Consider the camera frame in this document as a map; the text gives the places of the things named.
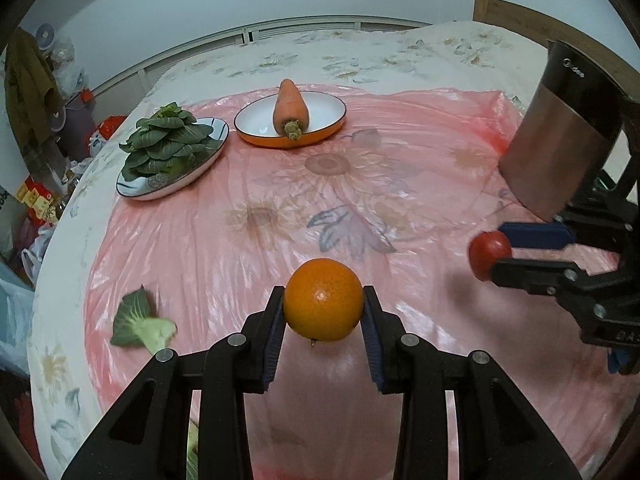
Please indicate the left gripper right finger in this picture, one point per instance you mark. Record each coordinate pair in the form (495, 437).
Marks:
(500, 434)

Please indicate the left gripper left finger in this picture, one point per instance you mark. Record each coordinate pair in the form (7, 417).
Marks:
(144, 435)

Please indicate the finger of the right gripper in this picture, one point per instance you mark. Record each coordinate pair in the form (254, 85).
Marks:
(556, 279)
(532, 235)

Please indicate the red fruit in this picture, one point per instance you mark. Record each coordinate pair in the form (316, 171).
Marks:
(485, 250)

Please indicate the orange single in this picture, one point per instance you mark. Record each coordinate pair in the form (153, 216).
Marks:
(323, 300)

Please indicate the bok choy leaf lower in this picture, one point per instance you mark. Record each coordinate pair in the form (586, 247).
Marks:
(192, 452)

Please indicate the bok choy piece upper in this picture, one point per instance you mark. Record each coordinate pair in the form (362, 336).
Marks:
(136, 325)

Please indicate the black and copper kettle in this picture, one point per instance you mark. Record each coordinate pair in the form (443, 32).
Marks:
(576, 116)

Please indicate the pink plastic sheet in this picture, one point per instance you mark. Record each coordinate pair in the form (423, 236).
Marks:
(396, 195)

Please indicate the blue plastic bin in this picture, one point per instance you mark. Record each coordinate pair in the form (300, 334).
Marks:
(16, 302)

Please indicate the floral bed quilt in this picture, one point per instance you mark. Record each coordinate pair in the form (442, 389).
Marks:
(461, 56)

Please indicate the wooden headboard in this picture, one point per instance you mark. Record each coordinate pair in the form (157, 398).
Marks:
(542, 28)

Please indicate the white blue-rimmed plate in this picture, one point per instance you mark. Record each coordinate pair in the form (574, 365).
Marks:
(152, 189)

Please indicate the red yellow snack box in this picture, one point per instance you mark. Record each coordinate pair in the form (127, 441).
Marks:
(40, 202)

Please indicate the carrot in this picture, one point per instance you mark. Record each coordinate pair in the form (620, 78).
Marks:
(290, 115)

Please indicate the pile of green leaves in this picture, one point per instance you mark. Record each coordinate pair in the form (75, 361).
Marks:
(167, 145)

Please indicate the orange oval dish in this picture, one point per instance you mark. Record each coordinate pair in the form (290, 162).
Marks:
(327, 115)

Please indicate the brown jacket on rack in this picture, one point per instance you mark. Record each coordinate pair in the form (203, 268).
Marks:
(32, 95)

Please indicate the small white fan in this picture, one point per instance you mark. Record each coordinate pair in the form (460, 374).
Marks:
(45, 36)

